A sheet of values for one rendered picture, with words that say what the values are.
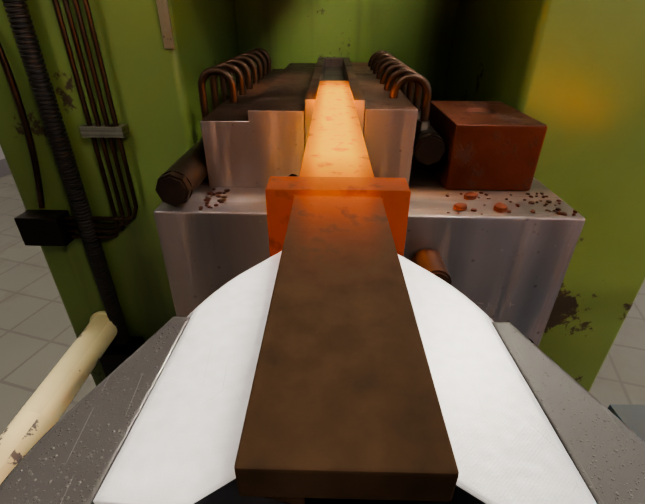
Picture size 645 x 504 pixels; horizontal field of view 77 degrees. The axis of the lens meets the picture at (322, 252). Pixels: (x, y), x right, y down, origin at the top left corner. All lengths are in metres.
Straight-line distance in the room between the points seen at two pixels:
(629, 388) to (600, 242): 1.09
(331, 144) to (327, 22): 0.67
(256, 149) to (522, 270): 0.28
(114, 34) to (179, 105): 0.10
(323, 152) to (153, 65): 0.40
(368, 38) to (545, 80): 0.39
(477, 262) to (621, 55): 0.32
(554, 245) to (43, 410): 0.61
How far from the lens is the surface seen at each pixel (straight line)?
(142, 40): 0.57
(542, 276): 0.43
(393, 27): 0.87
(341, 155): 0.19
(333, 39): 0.86
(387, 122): 0.39
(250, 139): 0.40
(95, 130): 0.60
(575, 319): 0.78
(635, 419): 0.62
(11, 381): 1.76
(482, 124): 0.42
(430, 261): 0.36
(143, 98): 0.58
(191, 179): 0.38
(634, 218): 0.72
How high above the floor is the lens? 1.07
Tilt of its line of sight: 30 degrees down
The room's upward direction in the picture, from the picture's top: straight up
